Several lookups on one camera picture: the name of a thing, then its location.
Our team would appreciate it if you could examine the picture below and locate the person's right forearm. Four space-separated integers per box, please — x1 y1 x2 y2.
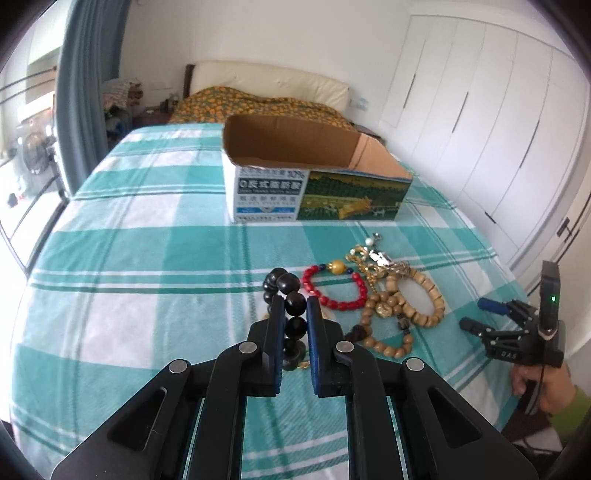
549 387 591 446

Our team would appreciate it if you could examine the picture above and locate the white wardrobe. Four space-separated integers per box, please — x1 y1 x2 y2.
379 14 591 278

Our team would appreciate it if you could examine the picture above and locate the standing fan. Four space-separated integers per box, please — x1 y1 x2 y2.
21 131 54 176

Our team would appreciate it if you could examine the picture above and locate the round wooden bead bracelet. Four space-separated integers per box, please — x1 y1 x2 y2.
361 276 415 360

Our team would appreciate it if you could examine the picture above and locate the sliding glass door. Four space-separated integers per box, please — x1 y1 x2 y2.
0 46 70 268

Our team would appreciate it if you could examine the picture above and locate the red bead bracelet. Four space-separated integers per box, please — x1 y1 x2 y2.
302 260 369 311

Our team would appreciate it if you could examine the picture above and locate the person's right hand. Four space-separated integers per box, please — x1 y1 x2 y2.
512 364 575 415

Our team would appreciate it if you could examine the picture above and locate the dark bead bracelet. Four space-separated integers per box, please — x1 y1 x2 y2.
262 268 309 372

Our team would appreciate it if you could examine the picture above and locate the cream padded headboard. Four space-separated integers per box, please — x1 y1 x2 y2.
185 61 350 112

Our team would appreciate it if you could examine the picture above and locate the printed cardboard box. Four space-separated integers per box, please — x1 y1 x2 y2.
222 114 413 223

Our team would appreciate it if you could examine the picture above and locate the gold chain jewelry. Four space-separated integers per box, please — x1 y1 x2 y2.
346 247 411 283

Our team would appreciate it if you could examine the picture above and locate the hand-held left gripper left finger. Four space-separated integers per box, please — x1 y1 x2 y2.
51 295 287 480

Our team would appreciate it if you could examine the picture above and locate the orange floral blanket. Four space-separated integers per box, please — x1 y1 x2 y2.
167 87 354 134

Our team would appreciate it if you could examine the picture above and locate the light barrel bead bracelet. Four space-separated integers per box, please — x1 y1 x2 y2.
397 270 446 328

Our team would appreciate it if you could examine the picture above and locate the teal checked bedsheet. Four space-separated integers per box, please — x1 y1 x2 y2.
11 124 532 480

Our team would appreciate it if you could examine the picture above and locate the pile of clothes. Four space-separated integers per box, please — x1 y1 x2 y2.
102 78 144 139

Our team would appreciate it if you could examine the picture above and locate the blue-grey curtain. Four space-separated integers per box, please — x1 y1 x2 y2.
55 0 130 195

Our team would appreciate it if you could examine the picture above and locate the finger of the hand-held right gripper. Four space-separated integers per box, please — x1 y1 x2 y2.
478 298 536 326
459 318 509 344

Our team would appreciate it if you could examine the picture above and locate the dark wooden nightstand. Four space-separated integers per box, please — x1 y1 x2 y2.
353 122 382 145
134 107 172 128

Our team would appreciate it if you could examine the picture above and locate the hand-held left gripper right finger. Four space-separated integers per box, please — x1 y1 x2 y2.
307 295 541 480

